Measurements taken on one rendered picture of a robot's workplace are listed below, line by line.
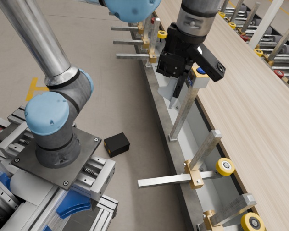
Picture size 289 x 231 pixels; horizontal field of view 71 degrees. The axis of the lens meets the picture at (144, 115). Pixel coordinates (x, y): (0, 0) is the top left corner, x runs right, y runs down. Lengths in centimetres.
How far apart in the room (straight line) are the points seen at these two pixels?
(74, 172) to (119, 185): 112
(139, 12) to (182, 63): 22
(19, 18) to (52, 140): 33
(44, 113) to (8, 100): 200
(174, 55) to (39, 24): 36
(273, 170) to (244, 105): 44
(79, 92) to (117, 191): 126
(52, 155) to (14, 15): 40
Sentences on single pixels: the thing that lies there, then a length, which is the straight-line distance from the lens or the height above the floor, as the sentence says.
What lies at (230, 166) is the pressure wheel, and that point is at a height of 91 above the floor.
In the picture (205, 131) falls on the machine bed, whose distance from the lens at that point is 131.
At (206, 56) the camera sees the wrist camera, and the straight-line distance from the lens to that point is 51.
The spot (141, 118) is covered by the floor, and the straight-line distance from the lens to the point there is 227.
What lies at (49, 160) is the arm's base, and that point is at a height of 108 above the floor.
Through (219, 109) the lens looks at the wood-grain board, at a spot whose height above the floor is 90.
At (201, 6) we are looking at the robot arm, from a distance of 44.
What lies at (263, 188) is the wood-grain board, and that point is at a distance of 110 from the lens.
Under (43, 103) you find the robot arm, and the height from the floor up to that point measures 127.
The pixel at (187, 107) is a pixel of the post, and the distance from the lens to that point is 104.
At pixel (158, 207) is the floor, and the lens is 182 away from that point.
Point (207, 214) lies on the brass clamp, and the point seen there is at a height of 85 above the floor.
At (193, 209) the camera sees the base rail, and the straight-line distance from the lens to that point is 113.
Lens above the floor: 171
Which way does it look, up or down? 48 degrees down
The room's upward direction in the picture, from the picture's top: 12 degrees clockwise
